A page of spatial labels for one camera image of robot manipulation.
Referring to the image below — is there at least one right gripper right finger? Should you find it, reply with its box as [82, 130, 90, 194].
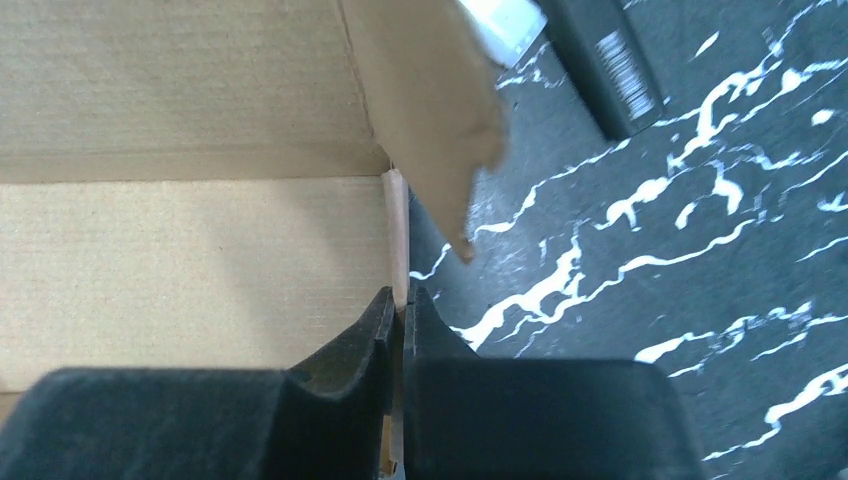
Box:
[403, 287, 705, 479]

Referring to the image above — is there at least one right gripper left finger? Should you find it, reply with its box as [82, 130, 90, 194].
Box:
[1, 288, 395, 479]

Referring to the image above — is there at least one brown cardboard box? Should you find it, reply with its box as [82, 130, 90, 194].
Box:
[1, 1, 506, 430]

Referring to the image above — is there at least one yellow highlighter marker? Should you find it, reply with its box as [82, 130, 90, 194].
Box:
[458, 0, 547, 69]

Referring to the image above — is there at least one orange capped black marker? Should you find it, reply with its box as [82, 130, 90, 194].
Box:
[538, 0, 664, 141]

